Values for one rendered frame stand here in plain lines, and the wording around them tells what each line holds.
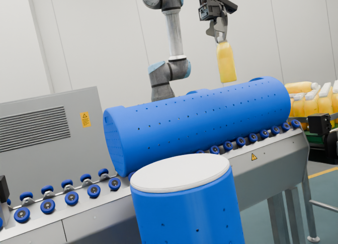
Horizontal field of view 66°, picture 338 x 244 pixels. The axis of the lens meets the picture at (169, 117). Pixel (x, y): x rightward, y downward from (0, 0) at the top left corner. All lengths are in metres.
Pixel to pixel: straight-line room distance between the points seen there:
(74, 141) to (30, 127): 0.40
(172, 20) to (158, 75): 0.33
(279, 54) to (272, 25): 0.50
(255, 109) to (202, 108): 0.27
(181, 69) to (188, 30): 2.68
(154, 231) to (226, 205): 0.18
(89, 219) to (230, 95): 0.75
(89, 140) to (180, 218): 2.06
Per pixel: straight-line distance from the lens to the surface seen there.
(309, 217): 2.21
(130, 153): 0.94
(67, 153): 2.65
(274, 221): 1.74
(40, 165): 2.70
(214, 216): 0.65
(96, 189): 0.97
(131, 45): 3.99
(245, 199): 1.33
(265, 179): 1.37
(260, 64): 4.73
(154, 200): 0.63
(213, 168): 0.68
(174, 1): 1.60
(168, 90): 1.55
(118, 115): 0.97
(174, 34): 1.60
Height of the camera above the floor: 1.25
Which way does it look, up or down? 5 degrees down
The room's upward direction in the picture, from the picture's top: 11 degrees counter-clockwise
